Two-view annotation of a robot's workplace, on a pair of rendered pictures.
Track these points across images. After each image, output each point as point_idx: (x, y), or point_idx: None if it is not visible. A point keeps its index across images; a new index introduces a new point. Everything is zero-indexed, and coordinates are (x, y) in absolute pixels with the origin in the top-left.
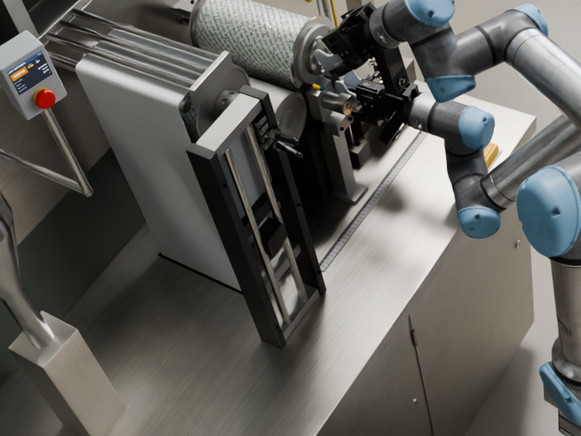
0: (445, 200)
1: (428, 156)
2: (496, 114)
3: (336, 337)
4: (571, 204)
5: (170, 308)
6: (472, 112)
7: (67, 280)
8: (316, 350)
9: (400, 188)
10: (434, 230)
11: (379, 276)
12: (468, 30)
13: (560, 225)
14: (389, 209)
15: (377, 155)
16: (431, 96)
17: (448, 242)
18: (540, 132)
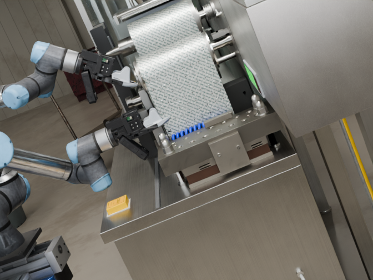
0: (121, 194)
1: (145, 193)
2: (123, 220)
3: (129, 160)
4: None
5: None
6: (72, 141)
7: None
8: (134, 155)
9: (147, 182)
10: (117, 189)
11: (128, 172)
12: (32, 75)
13: None
14: (145, 178)
15: (173, 178)
16: (98, 131)
17: (107, 191)
18: (31, 151)
